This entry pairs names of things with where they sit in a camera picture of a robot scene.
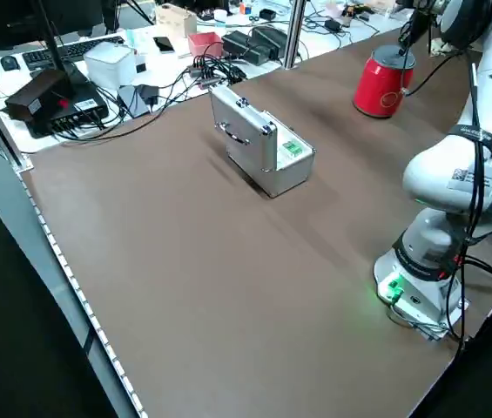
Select dark brown box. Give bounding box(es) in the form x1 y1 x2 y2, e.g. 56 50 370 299
4 69 75 122

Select silver aluminium case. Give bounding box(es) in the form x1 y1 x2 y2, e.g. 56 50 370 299
209 84 318 199

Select black plug adapter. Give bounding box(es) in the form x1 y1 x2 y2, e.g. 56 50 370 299
136 84 159 108

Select red push-button trash can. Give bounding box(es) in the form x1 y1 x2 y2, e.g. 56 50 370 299
353 45 416 118

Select black power brick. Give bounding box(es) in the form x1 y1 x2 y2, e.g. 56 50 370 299
249 25 291 60
222 30 268 64

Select grey power adapter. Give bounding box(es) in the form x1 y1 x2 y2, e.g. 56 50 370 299
117 84 149 118

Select black arm base cable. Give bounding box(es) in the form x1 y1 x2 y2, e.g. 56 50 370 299
443 234 492 349

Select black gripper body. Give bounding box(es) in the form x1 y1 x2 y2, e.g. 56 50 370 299
395 0 433 15

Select black usb hub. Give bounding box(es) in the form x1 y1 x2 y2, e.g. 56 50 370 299
188 58 229 88

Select black network switch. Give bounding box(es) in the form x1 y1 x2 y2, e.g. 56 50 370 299
26 81 110 139

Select black monitor stand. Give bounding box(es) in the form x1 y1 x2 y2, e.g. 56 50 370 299
36 0 88 91

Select black monitor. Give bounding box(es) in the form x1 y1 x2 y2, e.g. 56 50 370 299
0 0 104 52

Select aluminium frame post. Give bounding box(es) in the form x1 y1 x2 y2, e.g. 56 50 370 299
283 0 307 69

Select black keyboard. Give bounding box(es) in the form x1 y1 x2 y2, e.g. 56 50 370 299
22 36 125 71

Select white cube box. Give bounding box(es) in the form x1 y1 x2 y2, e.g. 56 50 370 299
83 41 137 91

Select light cardboard box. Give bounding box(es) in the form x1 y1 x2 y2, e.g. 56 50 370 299
154 3 198 38

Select red plastic box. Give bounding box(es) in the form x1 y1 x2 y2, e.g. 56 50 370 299
187 32 224 57

